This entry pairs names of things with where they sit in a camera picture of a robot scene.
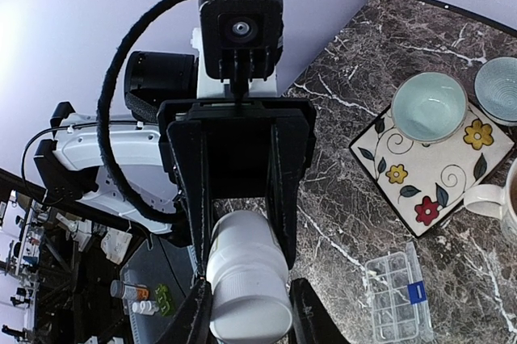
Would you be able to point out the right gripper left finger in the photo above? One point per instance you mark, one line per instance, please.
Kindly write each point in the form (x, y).
(191, 322)

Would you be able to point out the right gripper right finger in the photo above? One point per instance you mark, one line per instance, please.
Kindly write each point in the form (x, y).
(312, 323)

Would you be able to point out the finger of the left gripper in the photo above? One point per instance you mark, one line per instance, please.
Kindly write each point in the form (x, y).
(289, 139)
(190, 153)

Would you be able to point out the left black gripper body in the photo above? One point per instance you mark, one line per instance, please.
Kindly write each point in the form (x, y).
(238, 139)

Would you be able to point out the small white pill bottle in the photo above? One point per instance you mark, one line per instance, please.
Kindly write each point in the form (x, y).
(248, 274)

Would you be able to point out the clear plastic pill organizer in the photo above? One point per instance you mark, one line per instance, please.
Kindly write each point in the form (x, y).
(400, 310)

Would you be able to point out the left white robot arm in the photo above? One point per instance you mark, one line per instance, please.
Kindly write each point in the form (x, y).
(70, 162)

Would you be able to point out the spare white bottle outside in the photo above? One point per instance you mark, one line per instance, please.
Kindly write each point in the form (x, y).
(145, 307)

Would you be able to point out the spare orange bottle outside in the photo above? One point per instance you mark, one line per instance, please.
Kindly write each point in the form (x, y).
(127, 291)

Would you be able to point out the floral rectangular ceramic plate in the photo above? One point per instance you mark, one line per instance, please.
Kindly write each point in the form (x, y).
(423, 184)

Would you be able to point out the light green ceramic bowl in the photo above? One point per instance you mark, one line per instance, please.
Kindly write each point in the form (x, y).
(429, 107)

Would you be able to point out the blue striped ceramic bowl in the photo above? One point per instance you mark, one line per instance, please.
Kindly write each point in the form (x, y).
(495, 90)

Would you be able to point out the cream ceramic mug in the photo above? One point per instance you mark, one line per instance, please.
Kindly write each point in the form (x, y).
(496, 202)

